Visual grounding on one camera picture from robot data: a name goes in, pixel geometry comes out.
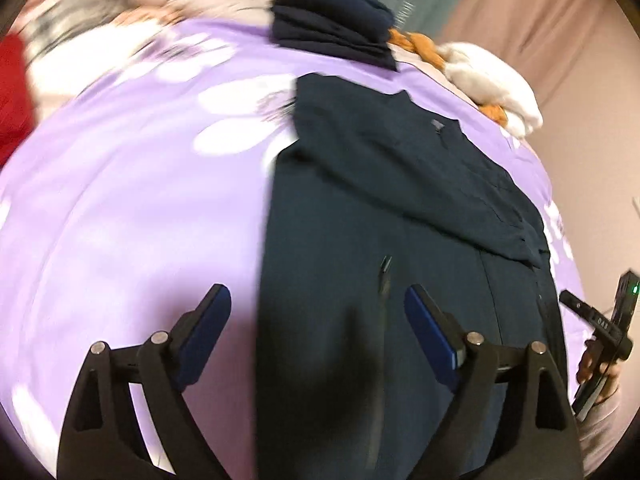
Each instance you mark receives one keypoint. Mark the purple floral bed cover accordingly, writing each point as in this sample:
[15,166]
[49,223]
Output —
[140,210]

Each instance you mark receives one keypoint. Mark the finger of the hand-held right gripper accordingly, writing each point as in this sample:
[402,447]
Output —
[580,310]

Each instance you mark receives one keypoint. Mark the dark red down jacket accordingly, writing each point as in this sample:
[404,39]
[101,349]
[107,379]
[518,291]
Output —
[12,100]

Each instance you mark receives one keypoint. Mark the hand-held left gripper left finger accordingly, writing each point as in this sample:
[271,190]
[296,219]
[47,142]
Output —
[200,342]

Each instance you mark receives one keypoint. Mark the navy zip jacket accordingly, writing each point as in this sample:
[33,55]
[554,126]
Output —
[360,220]

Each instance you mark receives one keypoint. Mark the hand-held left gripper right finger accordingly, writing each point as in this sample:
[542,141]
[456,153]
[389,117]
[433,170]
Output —
[432,332]

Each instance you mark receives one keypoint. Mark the white and orange plush toy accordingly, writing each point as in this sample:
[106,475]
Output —
[500,90]

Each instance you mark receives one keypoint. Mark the person's right hand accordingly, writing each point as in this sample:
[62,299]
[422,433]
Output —
[590,360]

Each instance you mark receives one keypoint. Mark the stack of folded navy clothes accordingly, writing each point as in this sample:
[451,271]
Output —
[330,15]

